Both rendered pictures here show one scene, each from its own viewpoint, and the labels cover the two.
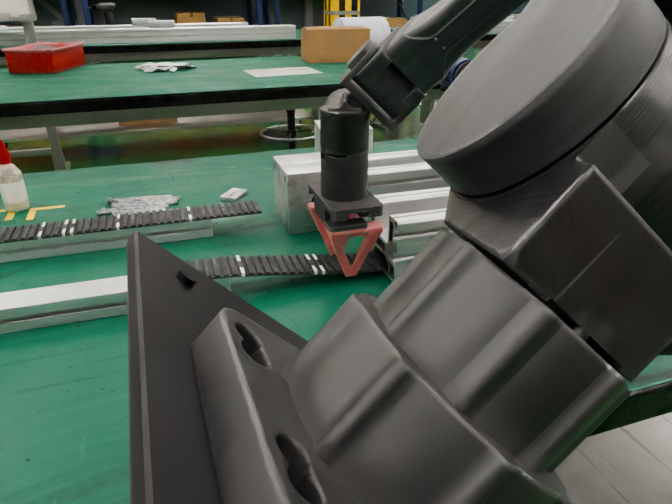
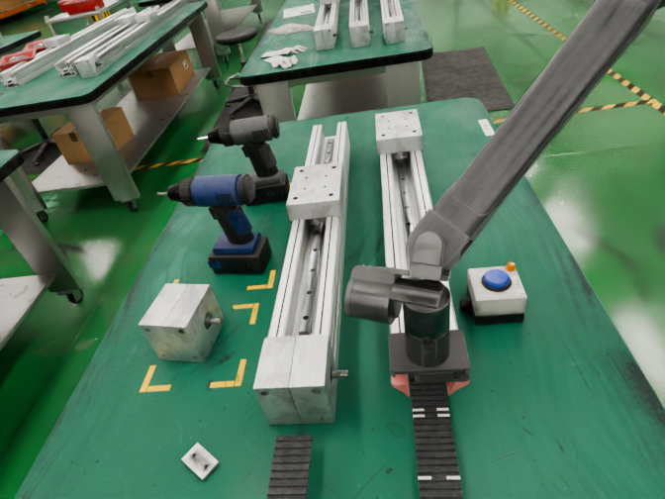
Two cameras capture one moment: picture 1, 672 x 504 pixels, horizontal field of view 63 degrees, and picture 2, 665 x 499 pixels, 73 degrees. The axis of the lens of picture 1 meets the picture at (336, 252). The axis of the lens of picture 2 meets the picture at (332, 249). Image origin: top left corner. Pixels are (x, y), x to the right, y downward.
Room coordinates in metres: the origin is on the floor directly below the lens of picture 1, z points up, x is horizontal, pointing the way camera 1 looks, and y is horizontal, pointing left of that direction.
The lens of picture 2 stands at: (0.55, 0.37, 1.38)
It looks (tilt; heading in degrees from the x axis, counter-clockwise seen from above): 38 degrees down; 298
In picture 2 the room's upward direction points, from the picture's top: 11 degrees counter-clockwise
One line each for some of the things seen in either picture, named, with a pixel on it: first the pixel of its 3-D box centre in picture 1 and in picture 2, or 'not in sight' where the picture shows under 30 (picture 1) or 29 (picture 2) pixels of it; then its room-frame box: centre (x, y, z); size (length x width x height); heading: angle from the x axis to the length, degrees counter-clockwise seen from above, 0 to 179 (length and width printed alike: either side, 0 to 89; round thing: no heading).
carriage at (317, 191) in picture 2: not in sight; (318, 195); (0.96, -0.38, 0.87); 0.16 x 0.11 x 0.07; 108
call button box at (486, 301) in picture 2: not in sight; (489, 294); (0.58, -0.21, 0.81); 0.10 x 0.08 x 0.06; 18
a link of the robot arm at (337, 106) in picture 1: (344, 127); (421, 308); (0.64, -0.01, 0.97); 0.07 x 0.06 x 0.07; 179
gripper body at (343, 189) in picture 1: (344, 179); (427, 341); (0.64, -0.01, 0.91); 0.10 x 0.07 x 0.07; 18
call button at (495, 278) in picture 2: not in sight; (496, 280); (0.57, -0.21, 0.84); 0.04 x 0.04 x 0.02
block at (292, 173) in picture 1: (310, 194); (307, 378); (0.81, 0.04, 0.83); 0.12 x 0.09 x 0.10; 18
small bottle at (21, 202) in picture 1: (9, 175); not in sight; (0.87, 0.54, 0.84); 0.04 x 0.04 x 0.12
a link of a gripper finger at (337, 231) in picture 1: (347, 237); (438, 372); (0.62, -0.01, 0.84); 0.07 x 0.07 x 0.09; 18
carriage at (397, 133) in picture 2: not in sight; (398, 136); (0.86, -0.68, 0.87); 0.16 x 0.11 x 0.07; 108
